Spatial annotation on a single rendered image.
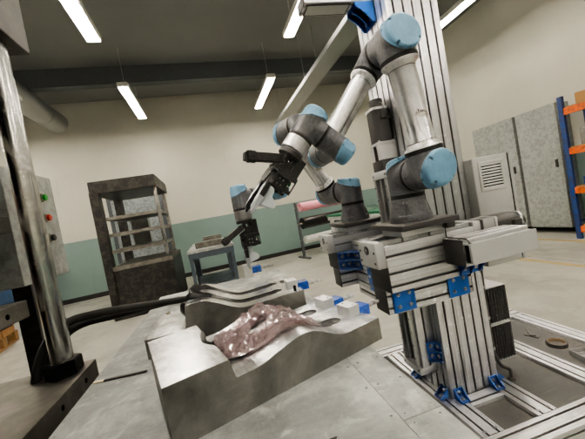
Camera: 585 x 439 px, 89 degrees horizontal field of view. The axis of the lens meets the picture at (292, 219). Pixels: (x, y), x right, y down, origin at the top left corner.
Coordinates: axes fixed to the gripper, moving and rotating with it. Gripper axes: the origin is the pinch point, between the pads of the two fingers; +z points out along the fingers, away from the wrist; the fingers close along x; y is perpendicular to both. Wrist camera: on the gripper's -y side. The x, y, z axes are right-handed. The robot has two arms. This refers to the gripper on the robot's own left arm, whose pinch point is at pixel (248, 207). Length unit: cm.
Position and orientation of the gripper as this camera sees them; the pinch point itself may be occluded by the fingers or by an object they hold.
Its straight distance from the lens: 84.5
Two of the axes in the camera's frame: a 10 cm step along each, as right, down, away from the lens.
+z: -5.1, 8.5, -1.3
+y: 7.8, 5.2, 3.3
